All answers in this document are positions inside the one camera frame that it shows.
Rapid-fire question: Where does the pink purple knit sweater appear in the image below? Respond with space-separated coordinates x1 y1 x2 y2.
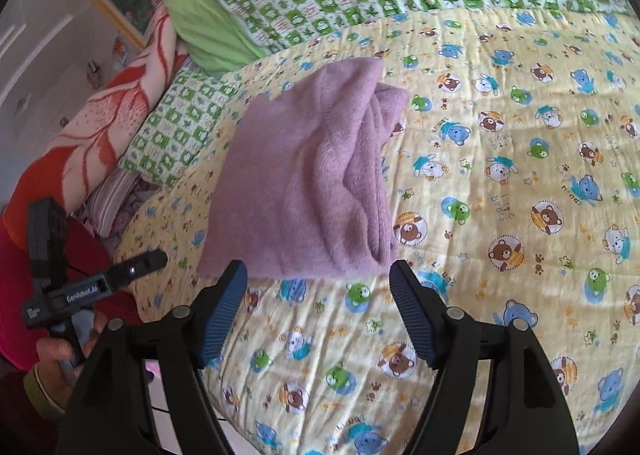
198 58 409 279

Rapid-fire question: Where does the person's left hand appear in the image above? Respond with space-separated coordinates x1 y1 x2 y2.
35 311 107 411

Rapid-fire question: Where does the striped purple cloth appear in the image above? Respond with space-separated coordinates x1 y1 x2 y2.
84 168 160 238

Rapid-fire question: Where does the olive sleeve cuff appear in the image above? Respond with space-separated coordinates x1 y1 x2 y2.
23 365 64 423

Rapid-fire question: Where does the red cream floral blanket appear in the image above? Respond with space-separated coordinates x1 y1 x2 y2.
2 6 186 250

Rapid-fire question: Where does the green checkered pillow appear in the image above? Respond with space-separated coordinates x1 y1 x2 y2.
118 66 239 189

